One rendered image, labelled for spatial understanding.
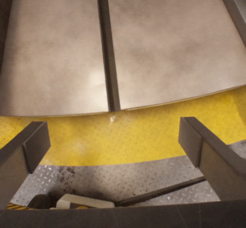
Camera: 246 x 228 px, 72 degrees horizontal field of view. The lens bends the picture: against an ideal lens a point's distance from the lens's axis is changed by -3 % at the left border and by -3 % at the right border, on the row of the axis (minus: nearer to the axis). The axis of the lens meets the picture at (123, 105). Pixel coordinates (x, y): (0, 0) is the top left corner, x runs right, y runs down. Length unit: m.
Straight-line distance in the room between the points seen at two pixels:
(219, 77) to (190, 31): 0.20
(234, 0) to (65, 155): 1.01
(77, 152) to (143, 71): 0.58
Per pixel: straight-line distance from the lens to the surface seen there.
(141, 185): 0.98
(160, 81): 0.64
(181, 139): 0.17
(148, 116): 0.93
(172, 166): 0.97
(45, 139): 0.17
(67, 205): 0.94
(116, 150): 0.95
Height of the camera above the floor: 0.93
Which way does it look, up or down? 82 degrees down
